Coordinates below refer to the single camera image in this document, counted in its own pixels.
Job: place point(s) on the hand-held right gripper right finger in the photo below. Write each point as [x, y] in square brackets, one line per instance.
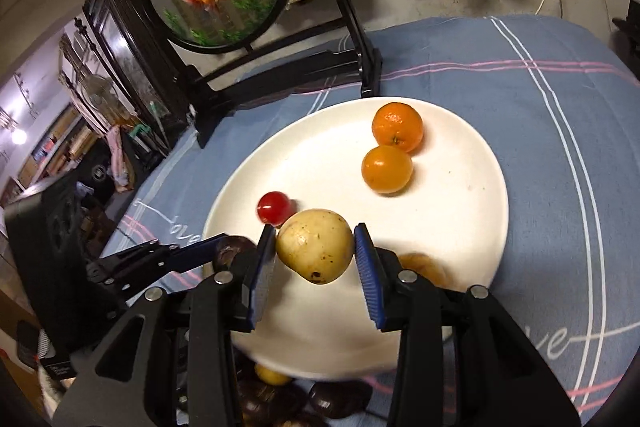
[369, 279]

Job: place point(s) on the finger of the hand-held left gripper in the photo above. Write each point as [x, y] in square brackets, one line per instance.
[125, 291]
[192, 253]

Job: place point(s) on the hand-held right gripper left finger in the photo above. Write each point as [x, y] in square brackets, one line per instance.
[262, 279]

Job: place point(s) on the dark brown water chestnut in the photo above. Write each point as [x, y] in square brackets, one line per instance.
[230, 249]
[260, 402]
[332, 399]

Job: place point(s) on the yellow potato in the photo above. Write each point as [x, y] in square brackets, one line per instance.
[315, 244]

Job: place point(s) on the white oval plate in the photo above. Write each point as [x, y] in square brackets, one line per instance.
[450, 217]

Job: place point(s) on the pale yellow longan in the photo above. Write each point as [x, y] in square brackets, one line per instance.
[430, 269]
[270, 374]

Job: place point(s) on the red cherry tomato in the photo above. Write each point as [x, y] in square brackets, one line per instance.
[273, 207]

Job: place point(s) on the smooth orange mandarin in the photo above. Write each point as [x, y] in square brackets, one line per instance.
[387, 169]

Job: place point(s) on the pink cloth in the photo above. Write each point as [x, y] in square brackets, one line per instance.
[119, 157]

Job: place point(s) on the dimpled orange mandarin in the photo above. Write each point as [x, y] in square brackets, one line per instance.
[397, 127]

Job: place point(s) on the electric fan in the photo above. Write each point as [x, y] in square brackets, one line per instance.
[97, 94]

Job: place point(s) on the black glass cabinet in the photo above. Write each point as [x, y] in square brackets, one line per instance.
[125, 57]

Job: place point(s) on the blue striped tablecloth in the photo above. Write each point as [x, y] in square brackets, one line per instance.
[550, 157]

